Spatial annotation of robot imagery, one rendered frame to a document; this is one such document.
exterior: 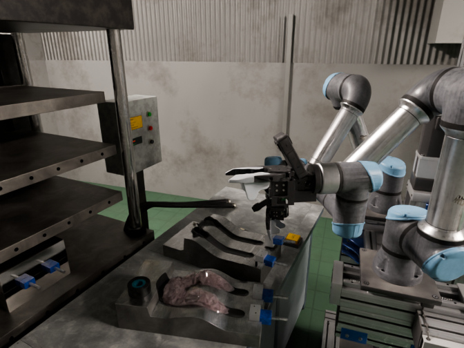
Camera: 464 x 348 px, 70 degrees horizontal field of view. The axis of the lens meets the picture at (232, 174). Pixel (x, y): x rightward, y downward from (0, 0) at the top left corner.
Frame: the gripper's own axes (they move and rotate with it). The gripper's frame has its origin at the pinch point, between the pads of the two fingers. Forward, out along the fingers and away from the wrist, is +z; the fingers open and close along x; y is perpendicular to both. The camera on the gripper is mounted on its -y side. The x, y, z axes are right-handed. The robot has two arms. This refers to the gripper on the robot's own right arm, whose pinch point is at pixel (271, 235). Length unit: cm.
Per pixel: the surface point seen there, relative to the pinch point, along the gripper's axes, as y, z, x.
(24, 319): -72, 16, -70
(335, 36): -6, -119, 196
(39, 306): -73, 15, -64
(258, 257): -1.1, 5.4, -13.2
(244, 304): 1.6, 14.1, -34.3
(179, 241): -42.8, 4.0, -11.3
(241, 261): -8.0, 6.9, -15.8
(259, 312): 9.4, 13.0, -38.0
